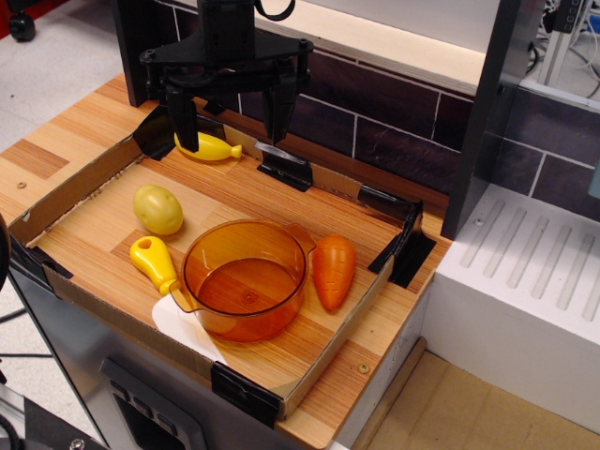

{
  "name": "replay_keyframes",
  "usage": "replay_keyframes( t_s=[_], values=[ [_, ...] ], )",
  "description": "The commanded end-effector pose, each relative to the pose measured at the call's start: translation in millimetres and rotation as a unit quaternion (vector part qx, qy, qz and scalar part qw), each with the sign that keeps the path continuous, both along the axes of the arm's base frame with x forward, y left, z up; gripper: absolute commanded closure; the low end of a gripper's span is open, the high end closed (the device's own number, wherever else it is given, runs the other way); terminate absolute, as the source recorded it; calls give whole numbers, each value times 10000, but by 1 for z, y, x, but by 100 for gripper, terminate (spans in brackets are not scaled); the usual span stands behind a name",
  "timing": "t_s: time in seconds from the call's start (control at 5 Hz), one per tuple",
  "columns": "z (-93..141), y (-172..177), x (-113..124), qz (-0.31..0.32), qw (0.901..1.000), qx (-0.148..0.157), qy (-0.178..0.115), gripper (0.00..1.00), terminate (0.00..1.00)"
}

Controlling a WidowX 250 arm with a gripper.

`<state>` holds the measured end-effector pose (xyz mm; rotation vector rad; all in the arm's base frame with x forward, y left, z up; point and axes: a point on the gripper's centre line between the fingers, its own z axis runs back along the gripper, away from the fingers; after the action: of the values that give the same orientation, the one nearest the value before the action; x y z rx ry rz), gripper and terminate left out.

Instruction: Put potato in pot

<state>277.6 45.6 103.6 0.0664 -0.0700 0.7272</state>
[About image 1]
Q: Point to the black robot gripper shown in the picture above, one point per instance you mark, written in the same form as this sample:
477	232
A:
227	54

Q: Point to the orange toy carrot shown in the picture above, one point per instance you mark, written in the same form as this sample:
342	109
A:
334	262

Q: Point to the yellow toy banana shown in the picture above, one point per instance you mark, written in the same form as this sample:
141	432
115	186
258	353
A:
211	148

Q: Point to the yellow-handled white toy spatula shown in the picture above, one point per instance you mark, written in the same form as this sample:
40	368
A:
173	315

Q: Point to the white toy sink drainboard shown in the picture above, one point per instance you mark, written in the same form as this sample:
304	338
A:
515	302

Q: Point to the grey toy oven front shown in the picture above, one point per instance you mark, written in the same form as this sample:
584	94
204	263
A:
134	399

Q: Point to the cardboard fence with black tape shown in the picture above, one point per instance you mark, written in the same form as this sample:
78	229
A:
68	193

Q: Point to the yellow-green toy potato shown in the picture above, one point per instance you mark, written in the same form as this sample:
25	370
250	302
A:
158	210

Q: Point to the black upright post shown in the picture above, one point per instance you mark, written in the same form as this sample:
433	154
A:
505	65

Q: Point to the black caster wheel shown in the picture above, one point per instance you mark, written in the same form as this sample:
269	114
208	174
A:
22	27

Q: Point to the transparent orange plastic pot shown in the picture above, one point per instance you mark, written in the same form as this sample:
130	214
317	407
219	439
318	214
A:
244	280

